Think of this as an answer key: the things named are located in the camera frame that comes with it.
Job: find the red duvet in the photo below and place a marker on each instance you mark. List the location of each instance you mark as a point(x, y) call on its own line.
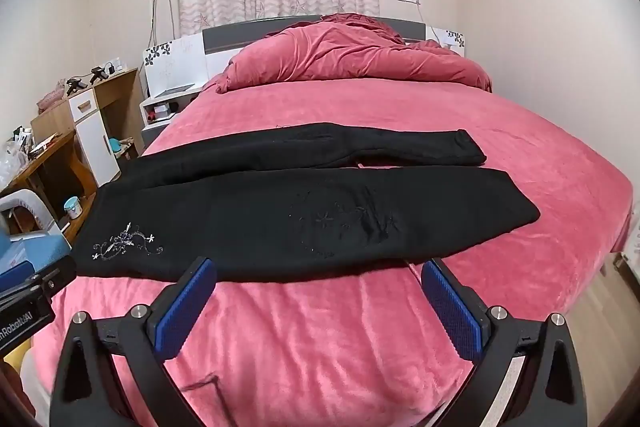
point(350, 57)

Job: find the cardboard box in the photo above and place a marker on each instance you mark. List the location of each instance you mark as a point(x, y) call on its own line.
point(130, 149)

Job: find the white grey nightstand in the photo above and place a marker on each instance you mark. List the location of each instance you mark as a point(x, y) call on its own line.
point(155, 128)

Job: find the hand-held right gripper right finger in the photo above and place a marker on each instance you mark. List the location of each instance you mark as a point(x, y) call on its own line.
point(450, 307)

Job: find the black embroidered pants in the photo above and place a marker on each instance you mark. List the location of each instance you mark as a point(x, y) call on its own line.
point(250, 217)

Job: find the teal lidded cup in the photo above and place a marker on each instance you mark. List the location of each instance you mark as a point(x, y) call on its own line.
point(73, 208)

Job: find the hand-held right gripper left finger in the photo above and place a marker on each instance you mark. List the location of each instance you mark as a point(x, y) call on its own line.
point(185, 312)

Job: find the pink bag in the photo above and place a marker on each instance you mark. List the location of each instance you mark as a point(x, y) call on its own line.
point(51, 101)

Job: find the wooden cabinet with white door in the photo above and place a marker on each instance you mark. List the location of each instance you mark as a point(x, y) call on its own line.
point(92, 132)

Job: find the black tool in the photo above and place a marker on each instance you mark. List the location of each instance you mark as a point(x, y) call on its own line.
point(77, 85)
point(102, 73)

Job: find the clear plastic bag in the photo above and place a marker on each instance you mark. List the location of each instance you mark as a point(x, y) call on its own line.
point(11, 164)

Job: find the blue grey chair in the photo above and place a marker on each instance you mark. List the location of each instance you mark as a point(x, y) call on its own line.
point(30, 247)

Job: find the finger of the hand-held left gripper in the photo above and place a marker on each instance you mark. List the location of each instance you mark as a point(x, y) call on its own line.
point(57, 274)

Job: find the grey white floral headboard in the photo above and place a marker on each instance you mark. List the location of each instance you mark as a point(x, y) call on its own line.
point(225, 42)

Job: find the small red white box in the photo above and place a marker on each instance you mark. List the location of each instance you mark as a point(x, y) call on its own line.
point(163, 112)

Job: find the bed with pink sheet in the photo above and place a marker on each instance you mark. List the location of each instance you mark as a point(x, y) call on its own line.
point(325, 347)

